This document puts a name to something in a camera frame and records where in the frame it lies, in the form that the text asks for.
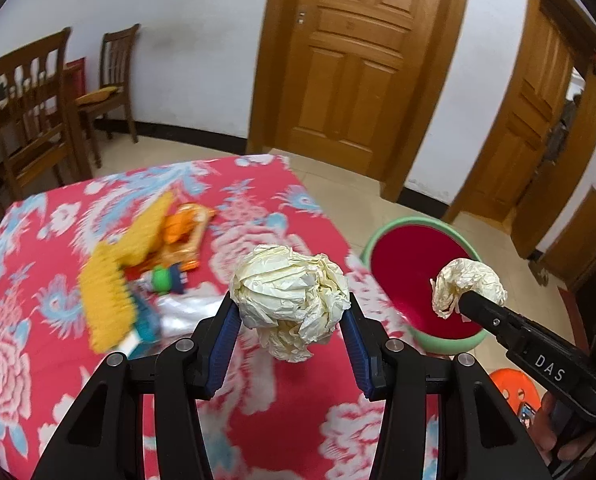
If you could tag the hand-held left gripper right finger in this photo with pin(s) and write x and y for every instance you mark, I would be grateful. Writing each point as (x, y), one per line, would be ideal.
(360, 360)

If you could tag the open wooden panel door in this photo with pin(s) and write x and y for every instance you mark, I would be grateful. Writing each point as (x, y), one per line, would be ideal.
(523, 125)

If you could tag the wooden chair with cushion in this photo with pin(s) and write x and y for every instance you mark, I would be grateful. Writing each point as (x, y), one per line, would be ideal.
(118, 60)

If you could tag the person's right hand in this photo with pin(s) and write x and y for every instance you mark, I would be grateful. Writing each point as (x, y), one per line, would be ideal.
(545, 425)

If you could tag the small paper ball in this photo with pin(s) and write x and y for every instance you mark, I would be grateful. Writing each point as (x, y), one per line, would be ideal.
(470, 275)

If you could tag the yellow seat cushion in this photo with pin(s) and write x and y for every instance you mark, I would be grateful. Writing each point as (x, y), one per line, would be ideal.
(95, 96)

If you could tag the green bin with red liner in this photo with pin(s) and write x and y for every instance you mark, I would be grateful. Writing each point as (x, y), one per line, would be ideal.
(408, 260)

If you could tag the green and blue toy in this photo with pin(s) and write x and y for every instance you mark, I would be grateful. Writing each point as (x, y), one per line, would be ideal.
(165, 280)

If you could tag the orange snack packet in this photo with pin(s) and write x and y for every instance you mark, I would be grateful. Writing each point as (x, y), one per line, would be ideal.
(194, 247)

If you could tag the blue and white packet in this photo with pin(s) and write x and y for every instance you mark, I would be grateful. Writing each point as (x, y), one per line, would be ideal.
(143, 330)

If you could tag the closed wooden panel door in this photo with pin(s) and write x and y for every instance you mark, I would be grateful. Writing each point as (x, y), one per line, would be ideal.
(348, 85)

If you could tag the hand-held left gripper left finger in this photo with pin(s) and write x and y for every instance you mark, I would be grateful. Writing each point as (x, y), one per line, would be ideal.
(223, 355)

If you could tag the wooden door frame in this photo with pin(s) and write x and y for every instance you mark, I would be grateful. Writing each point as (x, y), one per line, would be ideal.
(568, 185)
(260, 85)

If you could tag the low wooden cabinet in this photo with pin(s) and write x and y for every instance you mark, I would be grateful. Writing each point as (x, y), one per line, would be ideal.
(583, 240)

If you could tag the red cloth item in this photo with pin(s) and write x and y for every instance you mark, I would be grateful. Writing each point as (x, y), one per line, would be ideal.
(77, 75)

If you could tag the yellow foam fruit net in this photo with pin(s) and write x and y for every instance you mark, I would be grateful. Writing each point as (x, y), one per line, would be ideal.
(108, 290)

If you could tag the clear plastic bag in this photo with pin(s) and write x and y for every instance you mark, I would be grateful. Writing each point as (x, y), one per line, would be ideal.
(188, 312)

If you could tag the metal door lock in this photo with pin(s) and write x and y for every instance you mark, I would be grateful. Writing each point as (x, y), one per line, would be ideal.
(303, 16)

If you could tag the grey clothing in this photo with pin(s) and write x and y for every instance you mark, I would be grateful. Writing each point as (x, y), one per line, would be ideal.
(560, 130)

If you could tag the wooden slat-back chair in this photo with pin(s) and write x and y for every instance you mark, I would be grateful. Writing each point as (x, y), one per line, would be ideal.
(33, 110)

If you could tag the orange plastic stool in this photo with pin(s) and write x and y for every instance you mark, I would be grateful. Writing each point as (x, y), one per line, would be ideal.
(510, 387)

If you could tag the red floral tablecloth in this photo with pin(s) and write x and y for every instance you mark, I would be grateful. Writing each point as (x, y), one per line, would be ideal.
(43, 360)

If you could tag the large paper ball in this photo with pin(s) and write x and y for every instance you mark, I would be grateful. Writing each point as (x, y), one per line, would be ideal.
(288, 295)

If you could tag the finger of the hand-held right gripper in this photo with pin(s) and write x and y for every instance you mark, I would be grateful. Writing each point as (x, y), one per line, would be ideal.
(488, 317)

